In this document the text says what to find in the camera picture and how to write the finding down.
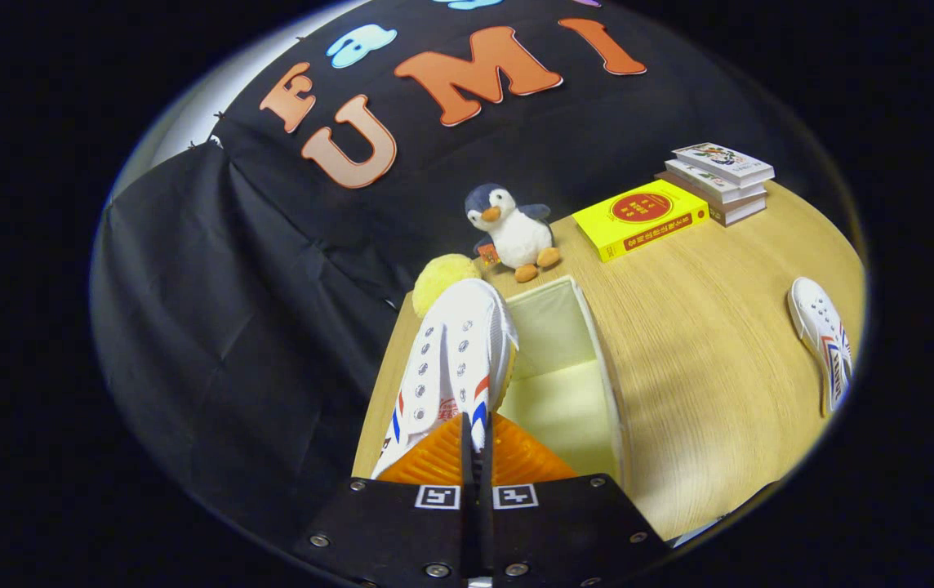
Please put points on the white illustrated book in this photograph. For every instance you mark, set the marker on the white illustrated book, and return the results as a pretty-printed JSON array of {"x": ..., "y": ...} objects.
[{"x": 720, "y": 159}]

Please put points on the white striped canvas shoe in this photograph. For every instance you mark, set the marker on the white striped canvas shoe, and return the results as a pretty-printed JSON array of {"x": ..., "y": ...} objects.
[
  {"x": 459, "y": 351},
  {"x": 822, "y": 335}
]

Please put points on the cream fabric storage box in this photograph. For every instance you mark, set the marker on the cream fabric storage box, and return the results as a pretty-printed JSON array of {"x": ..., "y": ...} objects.
[{"x": 561, "y": 400}]

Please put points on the yellow round plush toy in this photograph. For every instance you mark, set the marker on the yellow round plush toy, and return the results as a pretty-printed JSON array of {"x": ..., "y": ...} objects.
[{"x": 438, "y": 278}]

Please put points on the black backdrop cloth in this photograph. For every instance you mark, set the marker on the black backdrop cloth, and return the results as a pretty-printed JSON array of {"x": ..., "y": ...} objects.
[{"x": 255, "y": 327}]

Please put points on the yellow book with red circle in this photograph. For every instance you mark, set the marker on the yellow book with red circle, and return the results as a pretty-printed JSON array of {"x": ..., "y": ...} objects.
[{"x": 638, "y": 216}]

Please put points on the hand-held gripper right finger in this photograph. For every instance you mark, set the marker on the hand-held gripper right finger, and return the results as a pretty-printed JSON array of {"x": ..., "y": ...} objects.
[{"x": 565, "y": 531}]

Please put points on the penguin plush toy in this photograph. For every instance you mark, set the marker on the penguin plush toy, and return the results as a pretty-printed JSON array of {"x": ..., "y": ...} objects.
[{"x": 516, "y": 233}]

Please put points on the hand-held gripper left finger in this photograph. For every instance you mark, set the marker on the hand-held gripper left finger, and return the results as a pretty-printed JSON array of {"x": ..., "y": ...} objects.
[{"x": 402, "y": 531}]

